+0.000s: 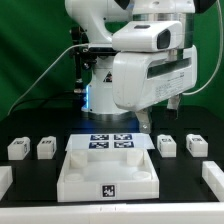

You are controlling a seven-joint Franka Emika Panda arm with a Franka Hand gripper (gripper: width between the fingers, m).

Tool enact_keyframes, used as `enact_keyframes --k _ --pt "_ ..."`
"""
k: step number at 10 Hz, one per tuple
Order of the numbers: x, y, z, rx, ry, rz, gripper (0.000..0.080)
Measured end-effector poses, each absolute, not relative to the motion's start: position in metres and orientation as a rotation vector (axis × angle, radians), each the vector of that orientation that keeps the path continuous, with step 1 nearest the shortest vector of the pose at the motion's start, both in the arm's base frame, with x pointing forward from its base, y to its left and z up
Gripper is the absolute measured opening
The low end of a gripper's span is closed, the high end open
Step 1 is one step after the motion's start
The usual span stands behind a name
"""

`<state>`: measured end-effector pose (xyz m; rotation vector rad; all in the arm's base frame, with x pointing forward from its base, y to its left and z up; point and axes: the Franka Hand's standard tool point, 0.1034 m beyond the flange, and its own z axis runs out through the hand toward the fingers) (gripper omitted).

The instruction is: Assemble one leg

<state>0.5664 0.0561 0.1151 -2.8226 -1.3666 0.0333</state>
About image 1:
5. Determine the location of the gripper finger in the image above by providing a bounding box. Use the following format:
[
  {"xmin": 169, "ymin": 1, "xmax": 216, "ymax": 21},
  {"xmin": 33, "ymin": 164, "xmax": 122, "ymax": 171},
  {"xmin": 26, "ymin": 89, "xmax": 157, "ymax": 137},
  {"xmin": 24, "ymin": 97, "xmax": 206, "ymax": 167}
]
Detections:
[
  {"xmin": 166, "ymin": 94, "xmax": 181, "ymax": 119},
  {"xmin": 135, "ymin": 109, "xmax": 151, "ymax": 134}
]

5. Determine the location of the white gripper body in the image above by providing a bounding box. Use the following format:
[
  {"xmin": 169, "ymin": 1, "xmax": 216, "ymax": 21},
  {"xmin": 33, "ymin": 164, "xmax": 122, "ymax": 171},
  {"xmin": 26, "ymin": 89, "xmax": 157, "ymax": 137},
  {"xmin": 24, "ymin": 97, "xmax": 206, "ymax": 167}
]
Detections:
[{"xmin": 112, "ymin": 46, "xmax": 197, "ymax": 112}]

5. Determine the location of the white square tabletop tray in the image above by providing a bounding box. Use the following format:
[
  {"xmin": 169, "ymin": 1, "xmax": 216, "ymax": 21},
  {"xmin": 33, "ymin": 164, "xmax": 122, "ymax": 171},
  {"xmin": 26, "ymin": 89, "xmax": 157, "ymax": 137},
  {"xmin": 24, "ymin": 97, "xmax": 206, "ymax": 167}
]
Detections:
[{"xmin": 57, "ymin": 149, "xmax": 159, "ymax": 202}]

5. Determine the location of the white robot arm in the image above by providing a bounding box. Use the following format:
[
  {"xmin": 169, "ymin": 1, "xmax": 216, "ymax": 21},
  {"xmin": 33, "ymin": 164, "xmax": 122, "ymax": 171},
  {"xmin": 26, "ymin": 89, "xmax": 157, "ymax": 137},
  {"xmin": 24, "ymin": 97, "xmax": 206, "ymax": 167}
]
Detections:
[{"xmin": 65, "ymin": 0, "xmax": 220, "ymax": 133}]

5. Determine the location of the white sheet with markers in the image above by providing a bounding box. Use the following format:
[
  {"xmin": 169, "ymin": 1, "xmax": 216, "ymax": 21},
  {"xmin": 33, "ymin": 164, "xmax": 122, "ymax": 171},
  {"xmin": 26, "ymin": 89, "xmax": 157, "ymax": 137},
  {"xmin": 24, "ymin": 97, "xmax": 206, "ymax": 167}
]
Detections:
[{"xmin": 65, "ymin": 133, "xmax": 154, "ymax": 151}]

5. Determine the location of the white block right edge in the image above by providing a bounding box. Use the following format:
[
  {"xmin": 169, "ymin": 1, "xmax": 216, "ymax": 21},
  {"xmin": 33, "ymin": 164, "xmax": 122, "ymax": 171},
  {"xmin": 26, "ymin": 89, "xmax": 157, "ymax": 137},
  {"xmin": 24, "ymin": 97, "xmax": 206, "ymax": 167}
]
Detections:
[{"xmin": 202, "ymin": 161, "xmax": 224, "ymax": 202}]

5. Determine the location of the white block edge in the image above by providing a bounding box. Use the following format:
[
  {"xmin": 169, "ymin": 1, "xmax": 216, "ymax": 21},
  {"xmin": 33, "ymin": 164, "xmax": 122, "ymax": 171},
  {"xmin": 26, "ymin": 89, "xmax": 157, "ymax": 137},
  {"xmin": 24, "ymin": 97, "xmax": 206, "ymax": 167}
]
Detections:
[
  {"xmin": 0, "ymin": 166, "xmax": 13, "ymax": 200},
  {"xmin": 202, "ymin": 161, "xmax": 224, "ymax": 202}
]

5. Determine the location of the white block left edge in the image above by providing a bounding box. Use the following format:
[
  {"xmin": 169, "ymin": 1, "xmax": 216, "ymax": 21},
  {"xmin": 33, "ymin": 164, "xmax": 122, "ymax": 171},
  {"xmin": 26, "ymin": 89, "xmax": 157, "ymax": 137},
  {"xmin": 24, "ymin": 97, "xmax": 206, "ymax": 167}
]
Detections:
[{"xmin": 0, "ymin": 166, "xmax": 13, "ymax": 200}]

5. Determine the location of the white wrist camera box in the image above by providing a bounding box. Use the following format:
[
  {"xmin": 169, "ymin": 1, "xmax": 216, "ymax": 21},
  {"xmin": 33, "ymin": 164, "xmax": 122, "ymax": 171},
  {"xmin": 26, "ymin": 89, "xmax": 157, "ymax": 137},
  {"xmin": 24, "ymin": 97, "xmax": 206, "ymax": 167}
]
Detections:
[{"xmin": 112, "ymin": 21, "xmax": 183, "ymax": 52}]

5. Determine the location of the black cable on table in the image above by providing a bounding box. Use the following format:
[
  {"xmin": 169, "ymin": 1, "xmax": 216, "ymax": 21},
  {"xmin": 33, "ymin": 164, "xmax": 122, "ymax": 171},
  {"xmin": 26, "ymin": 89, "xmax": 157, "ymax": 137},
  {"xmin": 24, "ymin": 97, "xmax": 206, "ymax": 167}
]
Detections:
[{"xmin": 7, "ymin": 94, "xmax": 84, "ymax": 116}]

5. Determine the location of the white front rail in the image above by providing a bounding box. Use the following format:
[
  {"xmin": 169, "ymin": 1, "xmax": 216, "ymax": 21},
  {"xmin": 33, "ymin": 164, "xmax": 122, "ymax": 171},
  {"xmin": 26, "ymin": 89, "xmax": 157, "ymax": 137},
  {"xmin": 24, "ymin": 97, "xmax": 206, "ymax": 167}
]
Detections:
[{"xmin": 0, "ymin": 202, "xmax": 224, "ymax": 224}]

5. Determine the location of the white cable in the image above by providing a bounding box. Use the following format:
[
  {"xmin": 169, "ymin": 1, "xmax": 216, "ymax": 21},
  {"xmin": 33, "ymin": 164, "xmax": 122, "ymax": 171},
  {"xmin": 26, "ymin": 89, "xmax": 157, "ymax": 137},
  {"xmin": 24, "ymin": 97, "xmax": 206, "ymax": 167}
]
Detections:
[{"xmin": 7, "ymin": 42, "xmax": 90, "ymax": 116}]

